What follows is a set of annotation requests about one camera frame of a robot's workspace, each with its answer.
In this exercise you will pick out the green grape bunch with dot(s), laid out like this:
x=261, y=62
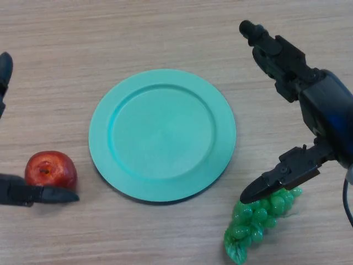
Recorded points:
x=248, y=226

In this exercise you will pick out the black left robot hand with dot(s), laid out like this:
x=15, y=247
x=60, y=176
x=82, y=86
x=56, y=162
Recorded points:
x=16, y=190

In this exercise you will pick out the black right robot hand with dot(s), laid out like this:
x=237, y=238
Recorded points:
x=325, y=110

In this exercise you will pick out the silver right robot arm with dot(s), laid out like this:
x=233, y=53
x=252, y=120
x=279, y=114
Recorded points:
x=350, y=175

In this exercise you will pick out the teal round plate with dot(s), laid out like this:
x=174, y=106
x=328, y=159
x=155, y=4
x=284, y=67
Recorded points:
x=162, y=138

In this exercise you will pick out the red apple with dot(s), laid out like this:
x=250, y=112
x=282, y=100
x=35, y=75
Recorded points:
x=49, y=165

